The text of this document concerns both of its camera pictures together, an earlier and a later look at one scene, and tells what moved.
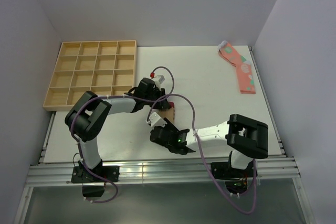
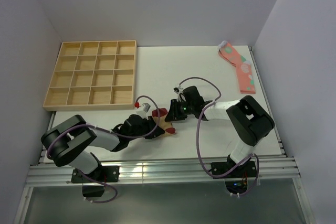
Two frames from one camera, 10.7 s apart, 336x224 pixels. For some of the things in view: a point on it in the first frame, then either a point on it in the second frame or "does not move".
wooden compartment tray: x=103 y=67 does not move
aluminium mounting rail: x=161 y=171 does not move
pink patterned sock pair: x=243 y=67 does not move
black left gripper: x=162 y=104 -> x=157 y=132
